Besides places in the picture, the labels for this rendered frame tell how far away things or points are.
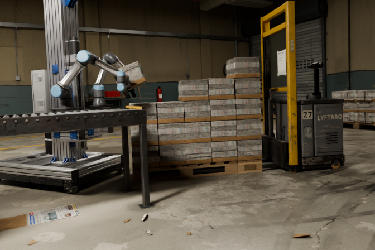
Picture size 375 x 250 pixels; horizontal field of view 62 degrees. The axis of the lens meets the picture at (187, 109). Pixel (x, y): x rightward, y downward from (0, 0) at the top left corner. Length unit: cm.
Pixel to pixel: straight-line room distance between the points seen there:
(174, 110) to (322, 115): 163
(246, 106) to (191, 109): 62
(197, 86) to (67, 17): 158
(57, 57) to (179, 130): 152
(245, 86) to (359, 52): 643
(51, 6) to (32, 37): 614
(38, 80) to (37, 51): 608
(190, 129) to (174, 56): 771
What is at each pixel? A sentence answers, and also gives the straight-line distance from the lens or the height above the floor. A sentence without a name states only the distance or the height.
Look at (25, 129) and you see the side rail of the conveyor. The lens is 240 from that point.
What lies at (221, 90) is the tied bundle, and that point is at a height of 94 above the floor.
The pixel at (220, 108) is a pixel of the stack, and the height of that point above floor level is 74.
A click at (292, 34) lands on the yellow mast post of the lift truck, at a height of 150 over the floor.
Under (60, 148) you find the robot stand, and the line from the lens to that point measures 371.
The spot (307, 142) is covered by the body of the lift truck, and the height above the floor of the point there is 32.
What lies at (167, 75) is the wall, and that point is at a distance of 1078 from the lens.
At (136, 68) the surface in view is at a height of 119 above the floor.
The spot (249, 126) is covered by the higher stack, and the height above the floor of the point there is 52.
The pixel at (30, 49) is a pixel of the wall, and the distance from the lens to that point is 985.
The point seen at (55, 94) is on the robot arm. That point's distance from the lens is 321.
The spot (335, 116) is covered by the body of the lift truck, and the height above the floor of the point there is 60.
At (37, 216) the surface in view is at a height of 1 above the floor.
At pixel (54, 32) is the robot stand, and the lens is 371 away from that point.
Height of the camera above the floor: 92
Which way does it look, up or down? 3 degrees down
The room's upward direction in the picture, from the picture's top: 2 degrees counter-clockwise
